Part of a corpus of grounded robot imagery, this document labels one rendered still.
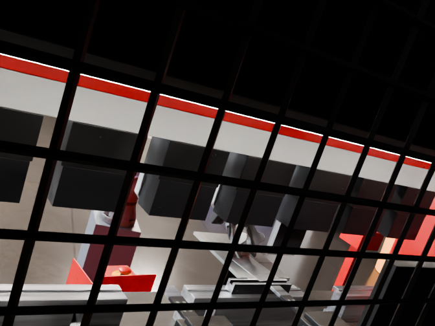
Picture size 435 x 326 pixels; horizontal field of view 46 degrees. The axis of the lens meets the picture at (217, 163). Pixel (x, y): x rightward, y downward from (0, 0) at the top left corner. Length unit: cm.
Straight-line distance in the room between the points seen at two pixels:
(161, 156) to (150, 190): 8
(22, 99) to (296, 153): 63
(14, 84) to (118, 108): 18
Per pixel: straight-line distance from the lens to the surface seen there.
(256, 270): 144
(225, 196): 118
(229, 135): 108
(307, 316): 124
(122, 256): 206
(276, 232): 133
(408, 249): 215
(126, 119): 96
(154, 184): 105
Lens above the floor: 154
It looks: 12 degrees down
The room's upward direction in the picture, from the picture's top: 19 degrees clockwise
